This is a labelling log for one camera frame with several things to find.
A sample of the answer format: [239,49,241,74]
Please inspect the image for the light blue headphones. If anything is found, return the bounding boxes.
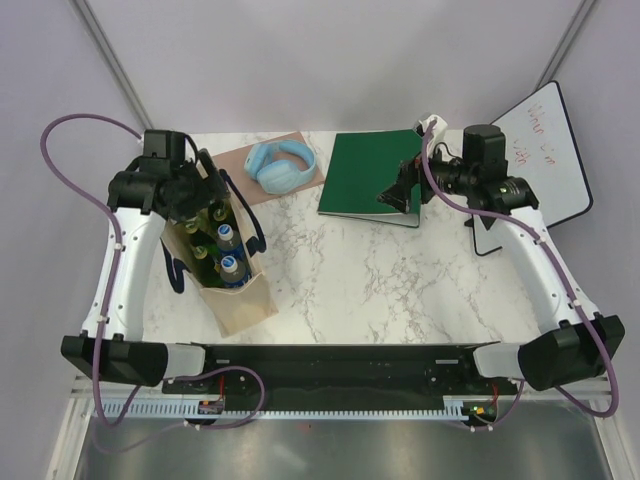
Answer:
[244,139,317,195]

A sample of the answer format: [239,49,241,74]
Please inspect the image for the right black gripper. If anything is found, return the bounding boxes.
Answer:
[377,138,477,214]

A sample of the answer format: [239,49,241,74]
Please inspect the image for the green glass bottle in bag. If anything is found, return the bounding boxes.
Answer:
[192,245,221,288]

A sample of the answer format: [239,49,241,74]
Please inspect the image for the small whiteboard with writing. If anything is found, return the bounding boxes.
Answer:
[493,81,593,227]

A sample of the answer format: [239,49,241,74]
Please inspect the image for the blue cap water bottle front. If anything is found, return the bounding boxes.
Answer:
[220,255,250,288]

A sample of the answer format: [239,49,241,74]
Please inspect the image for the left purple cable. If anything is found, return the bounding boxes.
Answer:
[40,114,266,441]

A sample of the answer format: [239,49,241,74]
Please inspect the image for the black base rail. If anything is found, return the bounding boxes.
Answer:
[162,344,517,410]

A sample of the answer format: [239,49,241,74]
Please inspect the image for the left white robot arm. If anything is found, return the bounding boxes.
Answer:
[61,130,229,393]

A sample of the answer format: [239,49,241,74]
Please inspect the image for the purple cable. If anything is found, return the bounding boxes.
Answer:
[418,117,621,432]
[40,114,266,441]

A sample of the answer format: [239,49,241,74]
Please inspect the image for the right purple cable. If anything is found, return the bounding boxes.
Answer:
[418,117,621,432]

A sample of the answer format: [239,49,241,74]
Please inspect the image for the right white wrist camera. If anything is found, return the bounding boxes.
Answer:
[413,114,448,145]

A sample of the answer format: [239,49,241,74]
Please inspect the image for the white cable duct strip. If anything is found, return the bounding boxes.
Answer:
[126,398,499,421]

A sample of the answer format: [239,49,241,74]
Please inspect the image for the blue cap water bottle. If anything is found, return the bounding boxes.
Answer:
[220,255,250,288]
[216,223,246,261]

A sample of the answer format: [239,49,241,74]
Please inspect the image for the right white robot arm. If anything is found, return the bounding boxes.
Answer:
[377,115,625,394]

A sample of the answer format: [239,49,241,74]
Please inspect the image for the green glass bottle yellow cap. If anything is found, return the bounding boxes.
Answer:
[208,200,237,233]

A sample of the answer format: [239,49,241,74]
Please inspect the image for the beige canvas tote bag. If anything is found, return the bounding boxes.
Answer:
[161,168,278,337]

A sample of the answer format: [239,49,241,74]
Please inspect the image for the green binder folder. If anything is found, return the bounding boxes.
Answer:
[318,130,421,228]

